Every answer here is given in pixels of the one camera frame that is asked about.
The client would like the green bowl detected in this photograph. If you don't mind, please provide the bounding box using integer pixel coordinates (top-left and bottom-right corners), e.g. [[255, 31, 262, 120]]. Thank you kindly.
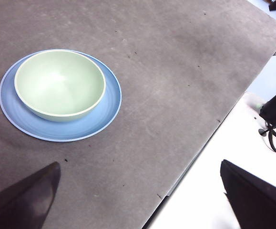
[[14, 50, 107, 123]]

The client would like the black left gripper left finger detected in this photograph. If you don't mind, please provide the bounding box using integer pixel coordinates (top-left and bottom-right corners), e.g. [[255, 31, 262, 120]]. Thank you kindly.
[[0, 161, 61, 229]]

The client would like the blue plate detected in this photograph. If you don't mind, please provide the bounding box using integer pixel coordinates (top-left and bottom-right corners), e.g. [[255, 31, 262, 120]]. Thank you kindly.
[[0, 49, 123, 143]]

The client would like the black cable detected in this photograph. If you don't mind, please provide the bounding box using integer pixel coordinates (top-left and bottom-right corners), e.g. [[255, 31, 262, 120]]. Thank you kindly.
[[258, 123, 276, 154]]

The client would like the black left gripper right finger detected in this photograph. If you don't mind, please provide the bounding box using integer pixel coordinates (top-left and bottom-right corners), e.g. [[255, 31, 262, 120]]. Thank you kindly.
[[220, 159, 276, 229]]

